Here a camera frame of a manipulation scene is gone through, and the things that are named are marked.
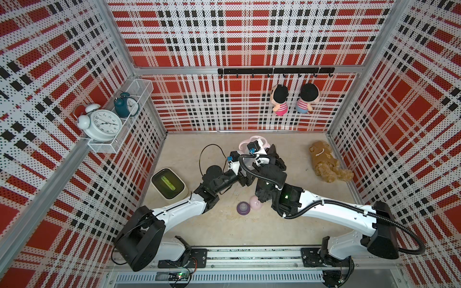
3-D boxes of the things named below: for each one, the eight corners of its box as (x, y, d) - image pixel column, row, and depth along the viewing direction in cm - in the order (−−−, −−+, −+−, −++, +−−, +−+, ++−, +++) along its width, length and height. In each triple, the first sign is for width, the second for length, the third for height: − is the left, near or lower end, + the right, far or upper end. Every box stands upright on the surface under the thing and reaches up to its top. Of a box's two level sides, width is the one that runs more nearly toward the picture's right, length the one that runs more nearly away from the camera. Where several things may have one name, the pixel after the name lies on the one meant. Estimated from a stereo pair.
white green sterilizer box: (150, 183, 98) (145, 177, 93) (169, 169, 104) (166, 163, 99) (172, 208, 89) (168, 203, 84) (191, 191, 95) (189, 186, 90)
